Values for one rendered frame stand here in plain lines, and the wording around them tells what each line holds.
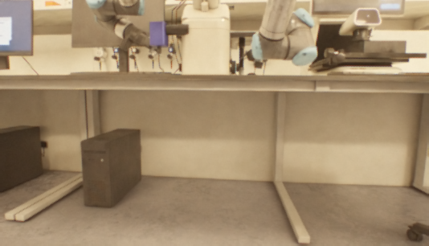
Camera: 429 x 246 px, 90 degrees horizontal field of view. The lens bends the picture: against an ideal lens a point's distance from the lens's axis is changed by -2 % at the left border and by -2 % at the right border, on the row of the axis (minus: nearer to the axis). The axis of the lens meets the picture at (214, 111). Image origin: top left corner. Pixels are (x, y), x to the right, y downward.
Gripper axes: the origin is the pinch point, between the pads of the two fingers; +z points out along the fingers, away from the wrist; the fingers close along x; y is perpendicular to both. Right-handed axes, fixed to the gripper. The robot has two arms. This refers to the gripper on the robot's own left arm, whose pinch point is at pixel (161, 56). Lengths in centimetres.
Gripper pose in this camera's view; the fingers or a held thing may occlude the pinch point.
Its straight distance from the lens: 112.7
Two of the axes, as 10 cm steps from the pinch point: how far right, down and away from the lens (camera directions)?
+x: 0.9, -1.0, 9.9
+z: 8.6, 5.1, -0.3
